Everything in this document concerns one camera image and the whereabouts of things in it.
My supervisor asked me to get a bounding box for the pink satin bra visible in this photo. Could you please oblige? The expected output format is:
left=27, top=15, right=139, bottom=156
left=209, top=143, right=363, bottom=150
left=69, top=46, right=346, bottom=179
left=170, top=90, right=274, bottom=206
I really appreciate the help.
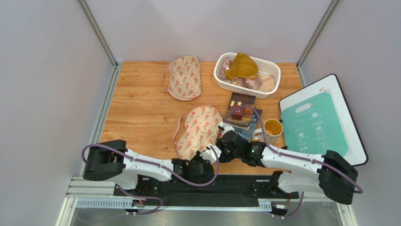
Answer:
left=218, top=59, right=275, bottom=92

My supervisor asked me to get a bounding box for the aluminium frame rail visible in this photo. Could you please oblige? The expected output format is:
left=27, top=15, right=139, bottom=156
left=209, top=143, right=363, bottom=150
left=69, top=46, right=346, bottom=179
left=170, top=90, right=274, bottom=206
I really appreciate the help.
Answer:
left=56, top=177, right=357, bottom=226

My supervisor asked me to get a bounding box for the floral mesh laundry bag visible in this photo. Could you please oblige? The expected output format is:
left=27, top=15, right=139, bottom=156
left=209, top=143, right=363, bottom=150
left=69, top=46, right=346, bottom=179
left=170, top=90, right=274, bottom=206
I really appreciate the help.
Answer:
left=173, top=106, right=223, bottom=160

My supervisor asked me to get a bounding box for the white tray black rim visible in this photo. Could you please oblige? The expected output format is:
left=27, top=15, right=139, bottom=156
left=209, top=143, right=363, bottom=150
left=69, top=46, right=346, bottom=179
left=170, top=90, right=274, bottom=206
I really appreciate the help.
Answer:
left=279, top=74, right=369, bottom=166

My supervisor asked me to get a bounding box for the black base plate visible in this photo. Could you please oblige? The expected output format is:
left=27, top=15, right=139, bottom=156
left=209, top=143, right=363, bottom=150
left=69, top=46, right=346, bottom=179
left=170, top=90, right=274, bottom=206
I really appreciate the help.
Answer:
left=128, top=175, right=300, bottom=207

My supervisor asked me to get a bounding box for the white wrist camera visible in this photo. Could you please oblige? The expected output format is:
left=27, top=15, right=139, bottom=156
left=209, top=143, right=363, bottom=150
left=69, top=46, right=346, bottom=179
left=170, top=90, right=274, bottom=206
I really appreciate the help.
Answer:
left=218, top=121, right=235, bottom=137
left=200, top=144, right=222, bottom=164

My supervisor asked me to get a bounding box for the dark brown book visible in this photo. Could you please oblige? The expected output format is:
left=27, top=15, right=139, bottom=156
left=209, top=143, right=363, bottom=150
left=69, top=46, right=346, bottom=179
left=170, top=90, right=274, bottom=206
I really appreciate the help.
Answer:
left=225, top=92, right=256, bottom=130

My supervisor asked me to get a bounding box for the mustard yellow bra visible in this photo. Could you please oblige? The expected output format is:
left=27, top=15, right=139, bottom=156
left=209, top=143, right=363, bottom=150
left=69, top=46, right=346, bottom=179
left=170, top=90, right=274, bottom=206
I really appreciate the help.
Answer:
left=225, top=53, right=258, bottom=80

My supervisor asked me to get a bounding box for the blue book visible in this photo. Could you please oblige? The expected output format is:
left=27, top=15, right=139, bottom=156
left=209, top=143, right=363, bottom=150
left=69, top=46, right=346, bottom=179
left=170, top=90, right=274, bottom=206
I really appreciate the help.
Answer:
left=229, top=107, right=262, bottom=141

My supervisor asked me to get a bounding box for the white plastic basket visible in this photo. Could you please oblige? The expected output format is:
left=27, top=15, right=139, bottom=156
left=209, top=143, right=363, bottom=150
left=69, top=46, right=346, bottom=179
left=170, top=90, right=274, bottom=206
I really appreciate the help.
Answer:
left=214, top=53, right=281, bottom=99

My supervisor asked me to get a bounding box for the white mug yellow inside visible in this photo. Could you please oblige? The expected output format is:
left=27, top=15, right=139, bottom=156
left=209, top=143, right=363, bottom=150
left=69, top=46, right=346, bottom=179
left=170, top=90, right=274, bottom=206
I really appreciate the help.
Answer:
left=251, top=119, right=283, bottom=145

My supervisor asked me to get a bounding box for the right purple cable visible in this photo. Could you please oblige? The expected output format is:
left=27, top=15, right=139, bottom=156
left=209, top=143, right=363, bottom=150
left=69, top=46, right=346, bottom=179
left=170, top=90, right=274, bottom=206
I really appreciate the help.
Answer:
left=223, top=105, right=364, bottom=219

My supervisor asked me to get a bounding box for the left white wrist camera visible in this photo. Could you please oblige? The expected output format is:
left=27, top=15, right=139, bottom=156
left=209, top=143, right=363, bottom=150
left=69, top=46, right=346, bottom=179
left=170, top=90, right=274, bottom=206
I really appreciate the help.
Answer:
left=200, top=144, right=222, bottom=164

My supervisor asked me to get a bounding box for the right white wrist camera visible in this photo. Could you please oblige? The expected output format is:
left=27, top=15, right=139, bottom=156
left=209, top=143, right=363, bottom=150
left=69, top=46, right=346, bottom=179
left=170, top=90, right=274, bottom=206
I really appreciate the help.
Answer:
left=218, top=121, right=235, bottom=137

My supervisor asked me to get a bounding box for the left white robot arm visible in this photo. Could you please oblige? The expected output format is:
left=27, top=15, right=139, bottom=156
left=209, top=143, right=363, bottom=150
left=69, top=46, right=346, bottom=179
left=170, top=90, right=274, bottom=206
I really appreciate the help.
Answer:
left=81, top=140, right=219, bottom=190

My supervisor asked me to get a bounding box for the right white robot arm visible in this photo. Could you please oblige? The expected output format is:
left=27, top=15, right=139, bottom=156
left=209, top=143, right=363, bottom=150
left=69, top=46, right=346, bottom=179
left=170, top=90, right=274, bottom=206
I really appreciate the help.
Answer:
left=217, top=131, right=363, bottom=205

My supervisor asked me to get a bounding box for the teal folding board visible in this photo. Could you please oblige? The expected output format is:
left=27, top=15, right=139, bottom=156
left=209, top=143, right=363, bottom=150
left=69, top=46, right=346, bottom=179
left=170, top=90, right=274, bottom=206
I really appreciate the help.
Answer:
left=281, top=92, right=349, bottom=156

